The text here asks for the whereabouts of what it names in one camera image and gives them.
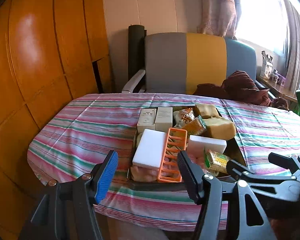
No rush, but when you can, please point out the striped pink green tablecloth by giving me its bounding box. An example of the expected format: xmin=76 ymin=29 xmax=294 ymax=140
xmin=27 ymin=93 xmax=300 ymax=231

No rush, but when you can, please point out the black rolled mat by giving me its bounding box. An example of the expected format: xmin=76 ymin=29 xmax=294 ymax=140
xmin=128 ymin=24 xmax=147 ymax=80

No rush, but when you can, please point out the plain cream box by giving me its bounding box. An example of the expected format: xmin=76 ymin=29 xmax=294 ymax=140
xmin=154 ymin=107 xmax=173 ymax=132

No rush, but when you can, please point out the grey yellow blue sofa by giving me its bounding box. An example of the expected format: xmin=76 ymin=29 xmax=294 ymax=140
xmin=122 ymin=32 xmax=276 ymax=98

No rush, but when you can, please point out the orange white snack bag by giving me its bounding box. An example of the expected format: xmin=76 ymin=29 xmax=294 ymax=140
xmin=173 ymin=108 xmax=195 ymax=128

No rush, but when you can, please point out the yellow sponge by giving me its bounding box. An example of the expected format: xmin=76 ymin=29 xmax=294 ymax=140
xmin=204 ymin=117 xmax=236 ymax=141
xmin=193 ymin=103 xmax=221 ymax=119

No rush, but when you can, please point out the dark red blanket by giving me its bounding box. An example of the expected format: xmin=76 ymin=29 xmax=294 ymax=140
xmin=193 ymin=69 xmax=289 ymax=111

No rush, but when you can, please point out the metal tray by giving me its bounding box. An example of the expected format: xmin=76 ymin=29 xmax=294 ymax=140
xmin=126 ymin=105 xmax=246 ymax=192

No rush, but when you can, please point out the pink curtain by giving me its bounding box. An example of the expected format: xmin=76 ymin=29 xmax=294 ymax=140
xmin=197 ymin=0 xmax=242 ymax=40

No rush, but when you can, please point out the orange wooden wardrobe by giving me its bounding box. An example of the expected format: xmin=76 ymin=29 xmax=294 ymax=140
xmin=0 ymin=0 xmax=113 ymax=239

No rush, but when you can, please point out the cream box with plant print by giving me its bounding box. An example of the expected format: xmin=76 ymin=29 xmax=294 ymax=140
xmin=137 ymin=108 xmax=157 ymax=134

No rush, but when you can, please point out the green yellow small carton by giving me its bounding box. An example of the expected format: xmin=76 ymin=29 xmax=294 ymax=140
xmin=166 ymin=138 xmax=182 ymax=156

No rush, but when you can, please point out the green yellow cracker pack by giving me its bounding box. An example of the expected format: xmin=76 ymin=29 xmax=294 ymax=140
xmin=182 ymin=115 xmax=207 ymax=137

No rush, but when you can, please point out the orange plastic basket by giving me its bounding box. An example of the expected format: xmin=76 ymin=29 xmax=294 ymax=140
xmin=157 ymin=127 xmax=187 ymax=183

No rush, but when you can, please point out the clear pink plastic clip box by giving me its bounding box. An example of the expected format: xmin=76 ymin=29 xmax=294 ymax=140
xmin=186 ymin=147 xmax=206 ymax=168

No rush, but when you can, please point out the white box on windowsill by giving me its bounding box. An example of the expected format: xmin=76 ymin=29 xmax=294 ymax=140
xmin=260 ymin=50 xmax=273 ymax=79

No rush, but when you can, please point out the white foam block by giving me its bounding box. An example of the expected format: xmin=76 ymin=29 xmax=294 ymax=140
xmin=187 ymin=135 xmax=227 ymax=153
xmin=132 ymin=129 xmax=167 ymax=171

